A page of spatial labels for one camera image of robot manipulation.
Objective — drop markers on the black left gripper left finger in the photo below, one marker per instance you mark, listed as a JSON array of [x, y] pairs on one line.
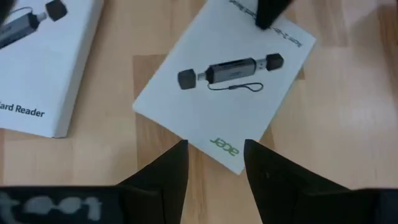
[[161, 193]]

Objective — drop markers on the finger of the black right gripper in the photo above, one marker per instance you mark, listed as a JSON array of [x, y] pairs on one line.
[[270, 12]]

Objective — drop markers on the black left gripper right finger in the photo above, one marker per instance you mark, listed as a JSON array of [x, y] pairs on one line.
[[276, 186]]

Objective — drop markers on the white card reader box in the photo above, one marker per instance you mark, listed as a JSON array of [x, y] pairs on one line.
[[37, 68], [217, 112]]

